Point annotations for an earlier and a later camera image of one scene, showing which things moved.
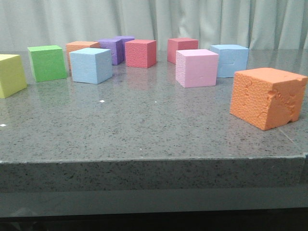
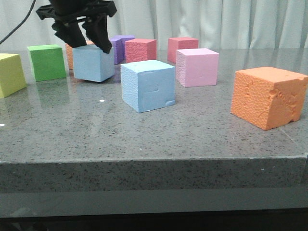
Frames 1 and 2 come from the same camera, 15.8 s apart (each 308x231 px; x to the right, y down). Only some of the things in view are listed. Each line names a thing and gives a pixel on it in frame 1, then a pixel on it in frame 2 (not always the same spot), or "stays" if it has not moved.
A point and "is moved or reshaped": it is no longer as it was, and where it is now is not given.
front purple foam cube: (116, 45) stays
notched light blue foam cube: (232, 58) -> (148, 85)
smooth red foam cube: (178, 44) stays
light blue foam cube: (91, 65) is moved or reshaped
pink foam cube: (196, 68) stays
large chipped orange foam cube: (267, 97) stays
